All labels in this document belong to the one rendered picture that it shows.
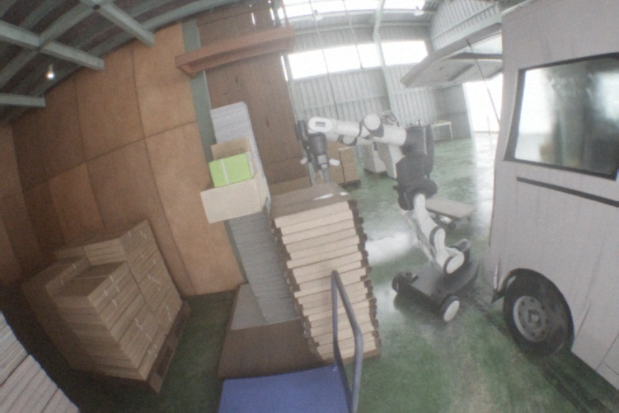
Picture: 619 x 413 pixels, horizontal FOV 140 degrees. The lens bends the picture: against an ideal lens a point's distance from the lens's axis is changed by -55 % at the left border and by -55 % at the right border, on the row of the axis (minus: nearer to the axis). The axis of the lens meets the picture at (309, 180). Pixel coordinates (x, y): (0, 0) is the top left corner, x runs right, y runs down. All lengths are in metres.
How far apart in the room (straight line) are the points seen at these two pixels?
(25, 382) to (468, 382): 2.04
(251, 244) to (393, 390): 1.30
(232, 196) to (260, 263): 0.55
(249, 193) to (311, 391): 1.18
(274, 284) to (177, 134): 1.65
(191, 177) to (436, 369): 2.53
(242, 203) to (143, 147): 1.55
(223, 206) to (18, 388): 1.45
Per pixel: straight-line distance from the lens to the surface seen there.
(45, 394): 1.30
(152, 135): 2.71
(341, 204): 1.13
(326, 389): 1.47
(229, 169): 1.50
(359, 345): 0.78
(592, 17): 1.17
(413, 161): 1.45
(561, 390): 1.79
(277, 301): 1.98
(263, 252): 1.77
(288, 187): 2.31
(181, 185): 2.61
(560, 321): 1.54
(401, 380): 1.68
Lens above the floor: 1.43
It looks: 11 degrees down
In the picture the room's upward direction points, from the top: 13 degrees counter-clockwise
